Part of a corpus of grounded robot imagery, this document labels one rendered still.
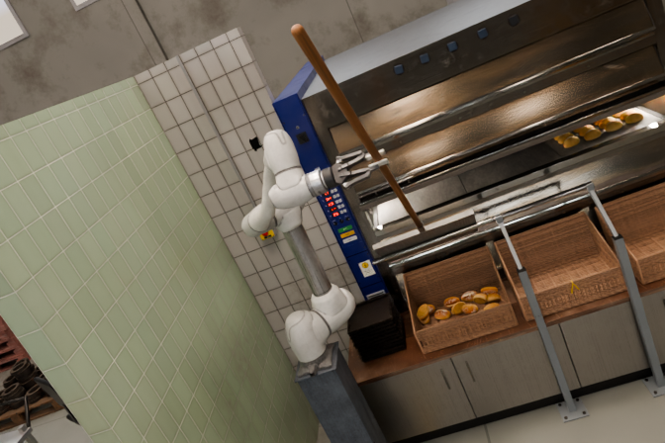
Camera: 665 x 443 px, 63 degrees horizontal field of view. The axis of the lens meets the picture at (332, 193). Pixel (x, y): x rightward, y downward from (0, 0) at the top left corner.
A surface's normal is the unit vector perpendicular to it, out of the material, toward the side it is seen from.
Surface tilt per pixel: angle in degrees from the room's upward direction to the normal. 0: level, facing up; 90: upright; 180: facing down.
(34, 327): 90
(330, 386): 90
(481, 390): 90
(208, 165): 90
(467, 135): 70
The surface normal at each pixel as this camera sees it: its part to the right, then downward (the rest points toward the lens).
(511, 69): -0.19, 0.03
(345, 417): -0.07, 0.35
